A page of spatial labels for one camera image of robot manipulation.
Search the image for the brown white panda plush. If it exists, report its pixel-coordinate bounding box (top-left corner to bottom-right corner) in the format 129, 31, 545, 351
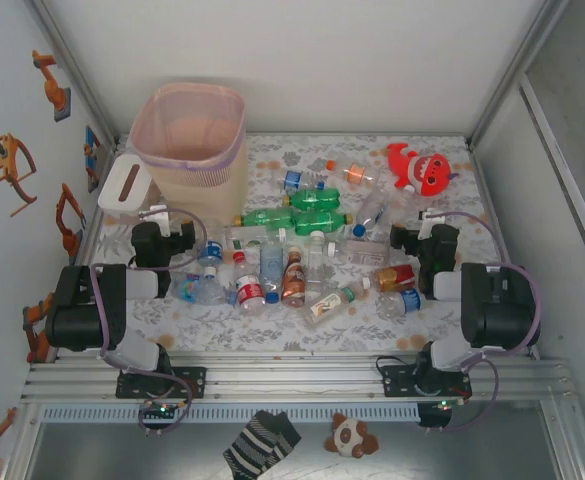
324, 412, 381, 459

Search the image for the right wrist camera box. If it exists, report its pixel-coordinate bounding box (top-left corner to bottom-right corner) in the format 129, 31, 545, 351
417, 207, 447, 242

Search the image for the bottle red gold label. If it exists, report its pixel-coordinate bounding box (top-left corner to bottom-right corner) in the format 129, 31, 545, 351
360, 263, 418, 294

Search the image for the clear bottle red label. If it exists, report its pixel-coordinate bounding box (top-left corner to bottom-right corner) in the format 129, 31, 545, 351
231, 251, 269, 316

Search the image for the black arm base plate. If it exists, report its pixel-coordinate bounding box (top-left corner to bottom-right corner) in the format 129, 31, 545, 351
115, 366, 208, 400
381, 363, 473, 400

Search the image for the floral patterned tablecloth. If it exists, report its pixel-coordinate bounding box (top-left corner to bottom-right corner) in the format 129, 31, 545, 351
69, 133, 523, 354

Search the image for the white plastic tissue box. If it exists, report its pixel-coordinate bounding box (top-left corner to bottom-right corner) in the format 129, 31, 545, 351
96, 153, 153, 217

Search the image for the green soda bottle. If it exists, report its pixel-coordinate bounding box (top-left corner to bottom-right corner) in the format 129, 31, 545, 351
294, 210, 356, 237
232, 207, 297, 232
282, 187, 342, 212

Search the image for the clear bottle wide white cap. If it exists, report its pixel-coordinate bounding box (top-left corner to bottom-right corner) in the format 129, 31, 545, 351
305, 229, 329, 286

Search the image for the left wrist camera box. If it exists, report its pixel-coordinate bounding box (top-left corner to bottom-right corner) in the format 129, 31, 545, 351
138, 203, 172, 236

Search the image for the clear bottle orange label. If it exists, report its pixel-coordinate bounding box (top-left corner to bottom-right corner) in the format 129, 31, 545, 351
325, 158, 381, 187

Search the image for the blue orange wall sticker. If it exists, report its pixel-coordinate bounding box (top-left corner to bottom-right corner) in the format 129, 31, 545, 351
82, 124, 102, 194

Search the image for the clear cylindrical bottle white cap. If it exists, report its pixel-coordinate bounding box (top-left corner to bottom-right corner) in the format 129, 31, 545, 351
223, 225, 289, 247

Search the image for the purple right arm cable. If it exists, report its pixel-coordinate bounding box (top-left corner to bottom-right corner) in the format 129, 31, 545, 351
421, 210, 543, 434

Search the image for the clear bottle blue label white cap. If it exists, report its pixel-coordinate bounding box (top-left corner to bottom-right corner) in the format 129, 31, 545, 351
195, 238, 226, 280

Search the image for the beige ribbed bin pink liner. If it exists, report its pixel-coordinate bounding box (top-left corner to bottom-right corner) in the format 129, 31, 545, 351
128, 82, 249, 224

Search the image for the white slotted cable duct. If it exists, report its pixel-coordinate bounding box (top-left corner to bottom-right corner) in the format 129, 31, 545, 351
41, 403, 421, 423

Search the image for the black white striped sock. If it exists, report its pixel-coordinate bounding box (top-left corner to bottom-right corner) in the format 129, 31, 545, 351
221, 409, 303, 479

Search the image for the clear bottle colourful label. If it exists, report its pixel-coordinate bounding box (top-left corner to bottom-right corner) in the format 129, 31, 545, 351
171, 273, 239, 307

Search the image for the aluminium enclosure frame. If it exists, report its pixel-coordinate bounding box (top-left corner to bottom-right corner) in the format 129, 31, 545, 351
1, 0, 585, 480

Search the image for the light blue square bottle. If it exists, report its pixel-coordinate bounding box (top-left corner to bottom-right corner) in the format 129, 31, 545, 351
259, 239, 282, 305

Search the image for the bottle pale pink label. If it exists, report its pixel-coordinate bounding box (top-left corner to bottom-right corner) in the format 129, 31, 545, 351
325, 238, 392, 267

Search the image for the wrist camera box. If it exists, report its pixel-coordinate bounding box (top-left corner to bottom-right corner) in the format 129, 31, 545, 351
138, 203, 172, 236
417, 207, 447, 242

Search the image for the red shark plush toy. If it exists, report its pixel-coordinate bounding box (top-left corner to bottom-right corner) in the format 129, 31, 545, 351
387, 142, 461, 198

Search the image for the bottle beige label green cap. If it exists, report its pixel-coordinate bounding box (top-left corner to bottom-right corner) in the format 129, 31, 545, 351
302, 285, 366, 329

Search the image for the brown coffee drink bottle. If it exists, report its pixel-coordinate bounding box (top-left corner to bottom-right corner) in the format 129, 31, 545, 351
280, 246, 307, 309

